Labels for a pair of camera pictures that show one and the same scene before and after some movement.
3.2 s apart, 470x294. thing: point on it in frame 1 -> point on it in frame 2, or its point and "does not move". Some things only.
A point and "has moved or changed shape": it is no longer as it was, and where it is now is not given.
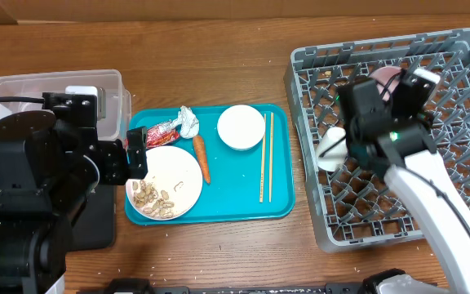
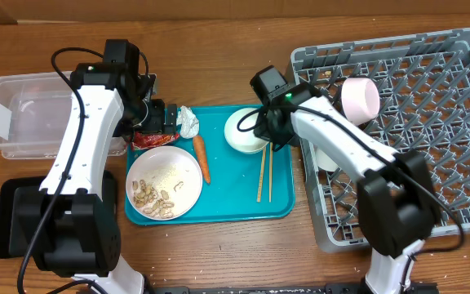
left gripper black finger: x=136 y=153 -> x=170 y=127
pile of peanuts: x=146 y=197 does not move
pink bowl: x=383 y=75 has moved or changed shape
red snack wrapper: x=161 y=134 does not move
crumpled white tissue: x=188 y=122 does not move
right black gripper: x=421 y=117 -> x=264 y=131
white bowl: x=241 y=127 has moved or changed shape
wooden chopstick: x=271 y=154 does not move
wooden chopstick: x=262 y=161 does not move
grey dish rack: x=357 y=205 does not move
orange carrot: x=199 y=145 does not move
